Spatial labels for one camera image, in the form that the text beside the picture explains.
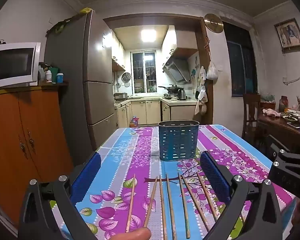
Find dark room window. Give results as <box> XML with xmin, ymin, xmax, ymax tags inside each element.
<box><xmin>224</xmin><ymin>22</ymin><xmax>258</xmax><ymax>97</ymax></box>

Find blue perforated utensil holder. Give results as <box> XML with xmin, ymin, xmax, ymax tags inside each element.
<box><xmin>158</xmin><ymin>120</ymin><xmax>200</xmax><ymax>161</ymax></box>

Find square kitchen ceiling light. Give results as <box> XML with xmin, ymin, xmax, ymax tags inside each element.
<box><xmin>141</xmin><ymin>29</ymin><xmax>157</xmax><ymax>43</ymax></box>

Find glass jar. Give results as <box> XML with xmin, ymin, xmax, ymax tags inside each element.
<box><xmin>279</xmin><ymin>95</ymin><xmax>288</xmax><ymax>113</ymax></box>

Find beige kitchen base cabinets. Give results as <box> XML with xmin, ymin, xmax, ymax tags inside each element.
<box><xmin>114</xmin><ymin>99</ymin><xmax>198</xmax><ymax>128</ymax></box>

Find black wok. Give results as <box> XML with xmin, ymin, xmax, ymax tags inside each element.
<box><xmin>158</xmin><ymin>84</ymin><xmax>184</xmax><ymax>94</ymax></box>

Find hanging cloth bags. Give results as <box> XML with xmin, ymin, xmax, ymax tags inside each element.
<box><xmin>194</xmin><ymin>66</ymin><xmax>208</xmax><ymax>115</ymax></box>

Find white microwave oven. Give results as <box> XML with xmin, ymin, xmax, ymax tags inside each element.
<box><xmin>0</xmin><ymin>42</ymin><xmax>41</xmax><ymax>90</ymax></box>

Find white wall cable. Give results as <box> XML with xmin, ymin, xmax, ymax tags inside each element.
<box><xmin>282</xmin><ymin>69</ymin><xmax>300</xmax><ymax>85</ymax></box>

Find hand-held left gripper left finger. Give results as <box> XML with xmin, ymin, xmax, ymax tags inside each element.
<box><xmin>17</xmin><ymin>152</ymin><xmax>102</xmax><ymax>240</ymax></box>

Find grey refrigerator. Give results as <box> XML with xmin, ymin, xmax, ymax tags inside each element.
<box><xmin>44</xmin><ymin>11</ymin><xmax>118</xmax><ymax>165</ymax></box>

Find floral striped tablecloth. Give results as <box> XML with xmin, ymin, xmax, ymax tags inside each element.
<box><xmin>51</xmin><ymin>124</ymin><xmax>297</xmax><ymax>240</ymax></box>

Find orange wooden cabinet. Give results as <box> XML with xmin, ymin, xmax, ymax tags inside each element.
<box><xmin>0</xmin><ymin>84</ymin><xmax>74</xmax><ymax>230</ymax></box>

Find person's left hand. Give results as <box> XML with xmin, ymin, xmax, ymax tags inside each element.
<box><xmin>107</xmin><ymin>227</ymin><xmax>152</xmax><ymax>240</ymax></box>

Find barred kitchen window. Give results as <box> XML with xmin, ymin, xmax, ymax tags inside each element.
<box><xmin>130</xmin><ymin>51</ymin><xmax>157</xmax><ymax>93</ymax></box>

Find framed elephant picture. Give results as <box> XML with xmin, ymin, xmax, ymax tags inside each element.
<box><xmin>274</xmin><ymin>18</ymin><xmax>300</xmax><ymax>53</ymax></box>

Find wooden chair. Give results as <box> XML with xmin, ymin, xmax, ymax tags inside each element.
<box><xmin>242</xmin><ymin>93</ymin><xmax>262</xmax><ymax>140</ymax></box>

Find gold wall clock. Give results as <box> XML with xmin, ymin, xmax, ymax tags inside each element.
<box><xmin>204</xmin><ymin>13</ymin><xmax>224</xmax><ymax>33</ymax></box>

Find pink cloth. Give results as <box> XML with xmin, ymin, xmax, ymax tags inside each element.
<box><xmin>262</xmin><ymin>108</ymin><xmax>282</xmax><ymax>118</ymax></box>

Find row of food bowls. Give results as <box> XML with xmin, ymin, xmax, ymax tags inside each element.
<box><xmin>280</xmin><ymin>109</ymin><xmax>300</xmax><ymax>125</ymax></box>

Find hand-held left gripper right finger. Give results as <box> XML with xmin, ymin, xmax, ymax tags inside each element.
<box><xmin>199</xmin><ymin>151</ymin><xmax>285</xmax><ymax>240</ymax></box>

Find steel range hood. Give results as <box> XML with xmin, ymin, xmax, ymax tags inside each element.
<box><xmin>162</xmin><ymin>56</ymin><xmax>192</xmax><ymax>83</ymax></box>

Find white plastic bag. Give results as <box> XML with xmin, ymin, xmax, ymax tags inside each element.
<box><xmin>206</xmin><ymin>60</ymin><xmax>218</xmax><ymax>80</ymax></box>

